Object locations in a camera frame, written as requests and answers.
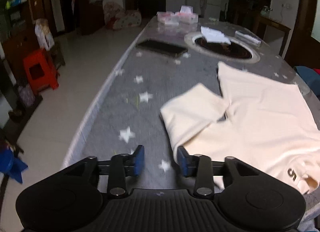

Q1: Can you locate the cream white sweater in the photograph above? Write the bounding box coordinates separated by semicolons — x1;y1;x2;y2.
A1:
161;62;319;194

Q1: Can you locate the grey star tablecloth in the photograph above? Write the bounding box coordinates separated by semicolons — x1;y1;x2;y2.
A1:
61;15;320;232

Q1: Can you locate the blue plastic stool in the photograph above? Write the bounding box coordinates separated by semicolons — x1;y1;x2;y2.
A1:
0;148;28;184

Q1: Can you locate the red plastic stool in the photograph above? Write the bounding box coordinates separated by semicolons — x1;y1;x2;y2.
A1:
23;49;59;95

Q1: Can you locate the round induction cooktop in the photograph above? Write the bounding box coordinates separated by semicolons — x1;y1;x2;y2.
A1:
184;32;260;64

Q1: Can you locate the black smartphone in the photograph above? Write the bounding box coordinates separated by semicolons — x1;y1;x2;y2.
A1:
136;39;188;58

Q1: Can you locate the white folded cloth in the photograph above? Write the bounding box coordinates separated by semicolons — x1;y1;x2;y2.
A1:
201;26;231;45

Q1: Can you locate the white long box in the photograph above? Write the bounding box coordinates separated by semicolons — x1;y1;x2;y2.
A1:
235;31;261;47

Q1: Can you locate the blue fabric storage bag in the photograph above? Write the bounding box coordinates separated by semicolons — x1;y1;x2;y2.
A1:
294;66;320;98

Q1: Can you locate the white paper bag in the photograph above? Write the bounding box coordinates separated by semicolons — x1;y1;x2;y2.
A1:
35;18;55;51

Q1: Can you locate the small green white packet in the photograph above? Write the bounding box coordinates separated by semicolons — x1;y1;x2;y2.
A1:
208;17;219;22

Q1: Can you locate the floral cushion chair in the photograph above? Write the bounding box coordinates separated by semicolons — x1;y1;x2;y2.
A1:
104;1;142;31

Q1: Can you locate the pink tissue box right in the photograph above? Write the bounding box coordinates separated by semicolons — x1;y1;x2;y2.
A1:
175;5;199;25

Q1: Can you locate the pink tissue box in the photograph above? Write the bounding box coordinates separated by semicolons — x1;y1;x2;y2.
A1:
157;12;180;26
175;5;199;25

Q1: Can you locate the pink tissue box left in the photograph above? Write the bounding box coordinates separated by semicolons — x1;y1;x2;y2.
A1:
157;12;180;26

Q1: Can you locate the wooden side table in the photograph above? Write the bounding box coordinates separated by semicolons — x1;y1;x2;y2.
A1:
253;14;291;56

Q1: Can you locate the glass shelf cabinet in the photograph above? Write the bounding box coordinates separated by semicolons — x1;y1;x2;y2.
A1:
1;0;31;42

